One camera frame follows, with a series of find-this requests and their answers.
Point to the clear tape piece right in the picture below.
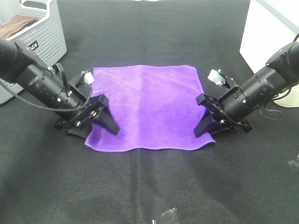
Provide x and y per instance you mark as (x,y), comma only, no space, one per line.
(294,163)

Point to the grey perforated plastic basket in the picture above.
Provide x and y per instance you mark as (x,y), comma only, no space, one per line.
(45,37)

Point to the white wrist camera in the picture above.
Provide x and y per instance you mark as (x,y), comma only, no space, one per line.
(217,77)
(87,77)

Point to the black table cloth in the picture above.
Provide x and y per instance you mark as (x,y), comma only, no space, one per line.
(47,177)

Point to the clear tape piece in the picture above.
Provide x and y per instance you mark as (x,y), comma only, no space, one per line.
(294,163)
(168,217)

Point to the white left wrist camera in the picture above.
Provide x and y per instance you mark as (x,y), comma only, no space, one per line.
(87,77)

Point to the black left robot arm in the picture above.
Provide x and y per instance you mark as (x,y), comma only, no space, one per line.
(21,65)

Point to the clear tape piece bottom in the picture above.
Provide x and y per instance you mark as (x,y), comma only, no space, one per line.
(168,217)

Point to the purple microfiber towel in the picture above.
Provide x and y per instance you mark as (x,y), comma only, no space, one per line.
(155,108)

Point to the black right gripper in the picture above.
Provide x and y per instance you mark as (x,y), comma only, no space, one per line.
(228,111)

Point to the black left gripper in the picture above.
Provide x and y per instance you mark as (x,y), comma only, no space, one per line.
(78,110)

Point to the white plastic bin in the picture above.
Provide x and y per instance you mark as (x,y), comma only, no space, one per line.
(270,25)

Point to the brown folded towel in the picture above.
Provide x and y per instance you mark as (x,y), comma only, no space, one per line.
(15,25)

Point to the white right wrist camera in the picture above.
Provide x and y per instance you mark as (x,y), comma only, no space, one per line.
(217,77)

